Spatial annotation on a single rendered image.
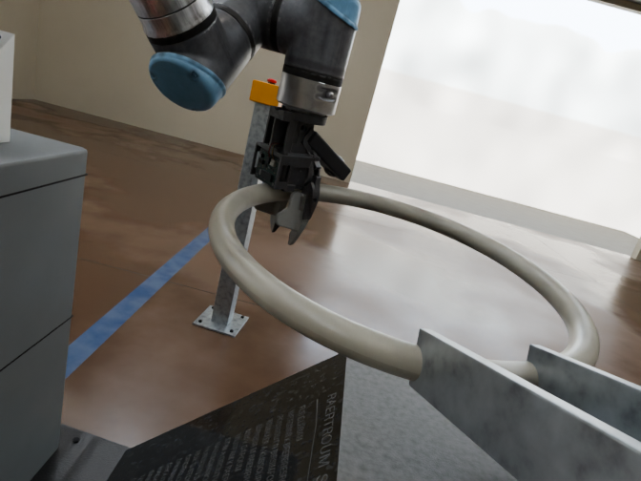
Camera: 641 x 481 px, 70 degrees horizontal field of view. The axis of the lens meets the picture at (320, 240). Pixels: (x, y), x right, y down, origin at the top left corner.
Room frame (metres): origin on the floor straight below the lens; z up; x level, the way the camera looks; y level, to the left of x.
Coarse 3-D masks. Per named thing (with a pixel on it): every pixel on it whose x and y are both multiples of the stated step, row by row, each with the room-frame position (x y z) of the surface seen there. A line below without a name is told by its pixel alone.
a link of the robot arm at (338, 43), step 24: (288, 0) 0.67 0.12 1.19; (312, 0) 0.66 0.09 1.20; (336, 0) 0.66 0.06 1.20; (288, 24) 0.66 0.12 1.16; (312, 24) 0.66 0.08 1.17; (336, 24) 0.66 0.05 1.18; (288, 48) 0.68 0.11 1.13; (312, 48) 0.66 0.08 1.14; (336, 48) 0.67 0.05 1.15; (288, 72) 0.67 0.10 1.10; (312, 72) 0.66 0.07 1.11; (336, 72) 0.67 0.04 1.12
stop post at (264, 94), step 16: (256, 80) 1.83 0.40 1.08; (256, 96) 1.82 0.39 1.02; (272, 96) 1.82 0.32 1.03; (256, 112) 1.84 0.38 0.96; (256, 128) 1.84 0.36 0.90; (256, 160) 1.84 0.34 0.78; (240, 176) 1.84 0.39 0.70; (240, 224) 1.84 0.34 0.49; (240, 240) 1.84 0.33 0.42; (224, 272) 1.84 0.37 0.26; (224, 288) 1.84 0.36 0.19; (224, 304) 1.84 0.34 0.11; (208, 320) 1.85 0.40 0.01; (224, 320) 1.84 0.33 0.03; (240, 320) 1.92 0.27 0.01
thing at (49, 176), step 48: (0, 144) 0.82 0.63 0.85; (48, 144) 0.92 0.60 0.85; (0, 192) 0.72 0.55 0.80; (48, 192) 0.85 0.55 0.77; (0, 240) 0.72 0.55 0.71; (48, 240) 0.86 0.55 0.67; (0, 288) 0.73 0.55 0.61; (48, 288) 0.87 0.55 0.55; (0, 336) 0.73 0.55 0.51; (48, 336) 0.89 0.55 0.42; (0, 384) 0.74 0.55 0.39; (48, 384) 0.90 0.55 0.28; (0, 432) 0.75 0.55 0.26; (48, 432) 0.92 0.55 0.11; (0, 480) 0.76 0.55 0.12
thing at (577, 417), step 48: (432, 336) 0.33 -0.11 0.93; (432, 384) 0.31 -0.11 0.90; (480, 384) 0.26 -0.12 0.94; (528, 384) 0.23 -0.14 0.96; (576, 384) 0.32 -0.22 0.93; (624, 384) 0.29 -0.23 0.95; (480, 432) 0.24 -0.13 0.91; (528, 432) 0.21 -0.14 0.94; (576, 432) 0.19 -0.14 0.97; (624, 432) 0.27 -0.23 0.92; (528, 480) 0.20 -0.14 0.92; (576, 480) 0.18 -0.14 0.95; (624, 480) 0.16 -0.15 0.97
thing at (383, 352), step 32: (256, 192) 0.63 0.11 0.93; (288, 192) 0.70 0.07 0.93; (320, 192) 0.75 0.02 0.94; (352, 192) 0.78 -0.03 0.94; (224, 224) 0.48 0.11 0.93; (448, 224) 0.76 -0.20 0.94; (224, 256) 0.42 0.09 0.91; (512, 256) 0.68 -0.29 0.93; (256, 288) 0.38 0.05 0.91; (288, 288) 0.37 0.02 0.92; (544, 288) 0.61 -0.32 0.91; (288, 320) 0.35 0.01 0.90; (320, 320) 0.35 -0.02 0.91; (576, 320) 0.50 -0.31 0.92; (352, 352) 0.33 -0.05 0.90; (384, 352) 0.33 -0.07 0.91; (416, 352) 0.33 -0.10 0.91; (576, 352) 0.41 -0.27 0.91
